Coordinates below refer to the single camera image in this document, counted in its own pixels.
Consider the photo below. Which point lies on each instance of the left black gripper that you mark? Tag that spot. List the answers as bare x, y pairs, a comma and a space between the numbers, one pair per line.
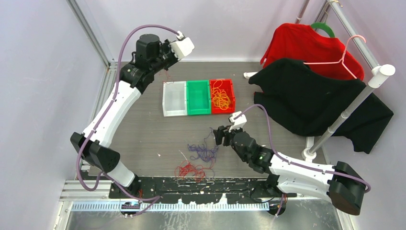
167, 47

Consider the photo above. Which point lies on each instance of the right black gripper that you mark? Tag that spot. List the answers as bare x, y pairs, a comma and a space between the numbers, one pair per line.
219, 133

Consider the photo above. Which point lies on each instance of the red plastic bin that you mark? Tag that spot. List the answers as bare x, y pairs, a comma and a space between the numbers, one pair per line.
222, 96

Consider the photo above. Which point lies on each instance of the white plastic bin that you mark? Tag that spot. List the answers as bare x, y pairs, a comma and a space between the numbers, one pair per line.
174, 101

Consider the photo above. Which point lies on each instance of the green plastic bin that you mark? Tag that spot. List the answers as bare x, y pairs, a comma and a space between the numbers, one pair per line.
198, 97

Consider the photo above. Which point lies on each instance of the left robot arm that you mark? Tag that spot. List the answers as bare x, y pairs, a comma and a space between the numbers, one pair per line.
151, 55

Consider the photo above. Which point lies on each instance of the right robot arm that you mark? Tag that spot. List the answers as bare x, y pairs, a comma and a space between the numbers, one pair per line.
338, 184

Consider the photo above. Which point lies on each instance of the black shirt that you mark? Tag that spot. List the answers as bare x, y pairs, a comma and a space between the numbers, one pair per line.
306, 103

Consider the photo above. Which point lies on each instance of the red shirt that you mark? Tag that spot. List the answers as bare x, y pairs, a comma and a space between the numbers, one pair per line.
301, 42

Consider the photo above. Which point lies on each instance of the pink hanger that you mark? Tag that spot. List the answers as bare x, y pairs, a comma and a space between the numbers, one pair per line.
344, 58

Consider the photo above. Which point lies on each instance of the green hanger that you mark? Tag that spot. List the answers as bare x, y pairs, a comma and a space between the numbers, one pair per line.
324, 27

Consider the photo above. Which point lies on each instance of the white clothes rack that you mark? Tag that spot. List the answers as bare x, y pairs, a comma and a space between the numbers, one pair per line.
380, 74

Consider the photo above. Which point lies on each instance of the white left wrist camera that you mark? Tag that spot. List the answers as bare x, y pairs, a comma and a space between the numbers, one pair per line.
182, 47

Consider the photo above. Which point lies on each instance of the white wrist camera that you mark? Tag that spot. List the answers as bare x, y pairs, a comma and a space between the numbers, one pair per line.
182, 47
237, 120

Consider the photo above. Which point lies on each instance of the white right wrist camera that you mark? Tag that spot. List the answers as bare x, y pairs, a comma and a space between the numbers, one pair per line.
237, 120

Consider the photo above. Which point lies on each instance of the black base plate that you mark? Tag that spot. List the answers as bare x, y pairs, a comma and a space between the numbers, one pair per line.
236, 190

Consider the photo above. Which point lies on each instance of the aluminium frame rail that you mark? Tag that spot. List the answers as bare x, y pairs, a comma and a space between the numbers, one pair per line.
87, 22

